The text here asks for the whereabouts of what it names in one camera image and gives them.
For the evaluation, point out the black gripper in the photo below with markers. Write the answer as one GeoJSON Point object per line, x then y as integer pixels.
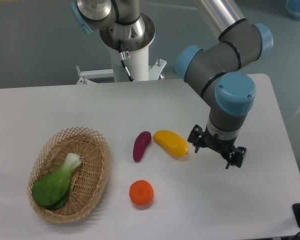
{"type": "Point", "coordinates": [203, 139]}

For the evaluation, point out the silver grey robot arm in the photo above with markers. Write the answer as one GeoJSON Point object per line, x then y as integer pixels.
{"type": "Point", "coordinates": [214, 74]}

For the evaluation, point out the orange toy orange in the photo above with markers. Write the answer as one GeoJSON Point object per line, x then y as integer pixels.
{"type": "Point", "coordinates": [141, 193]}

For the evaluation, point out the yellow toy mango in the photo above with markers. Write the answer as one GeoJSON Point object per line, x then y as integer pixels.
{"type": "Point", "coordinates": [172, 143]}

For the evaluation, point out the purple toy eggplant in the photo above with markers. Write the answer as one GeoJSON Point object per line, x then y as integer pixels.
{"type": "Point", "coordinates": [140, 145]}

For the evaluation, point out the woven bamboo basket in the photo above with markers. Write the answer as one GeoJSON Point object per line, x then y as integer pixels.
{"type": "Point", "coordinates": [88, 180]}

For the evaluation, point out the blue object in corner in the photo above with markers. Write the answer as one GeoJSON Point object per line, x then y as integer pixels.
{"type": "Point", "coordinates": [293, 8]}

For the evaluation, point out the green toy bok choy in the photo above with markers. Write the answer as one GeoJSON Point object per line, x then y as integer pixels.
{"type": "Point", "coordinates": [53, 189]}

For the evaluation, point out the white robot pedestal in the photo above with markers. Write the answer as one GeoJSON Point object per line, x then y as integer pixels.
{"type": "Point", "coordinates": [129, 54]}

